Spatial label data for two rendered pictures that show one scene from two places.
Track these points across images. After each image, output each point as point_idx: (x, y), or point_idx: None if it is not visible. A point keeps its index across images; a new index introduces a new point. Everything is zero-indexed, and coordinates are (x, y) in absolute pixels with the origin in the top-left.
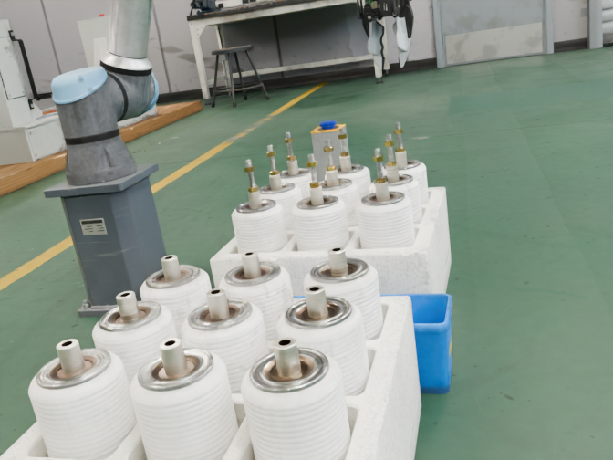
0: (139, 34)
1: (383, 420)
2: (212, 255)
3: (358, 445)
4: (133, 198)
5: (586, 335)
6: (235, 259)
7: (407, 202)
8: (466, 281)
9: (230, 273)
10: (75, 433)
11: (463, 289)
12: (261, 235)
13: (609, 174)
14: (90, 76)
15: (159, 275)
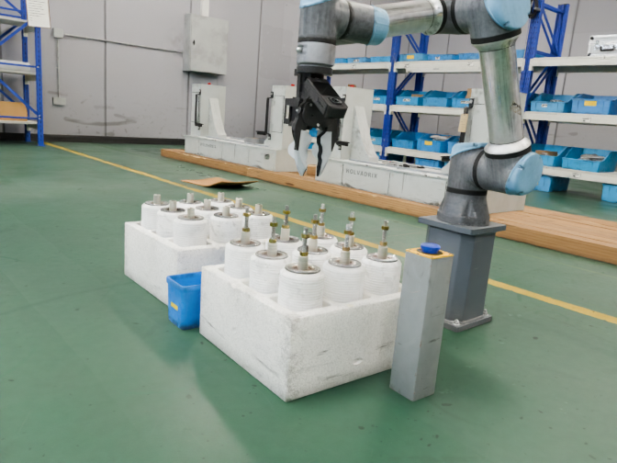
0: (487, 122)
1: (137, 230)
2: (510, 356)
3: (137, 225)
4: (434, 236)
5: (110, 362)
6: None
7: (227, 244)
8: (242, 385)
9: (235, 214)
10: None
11: (234, 376)
12: None
13: None
14: (454, 145)
15: (265, 212)
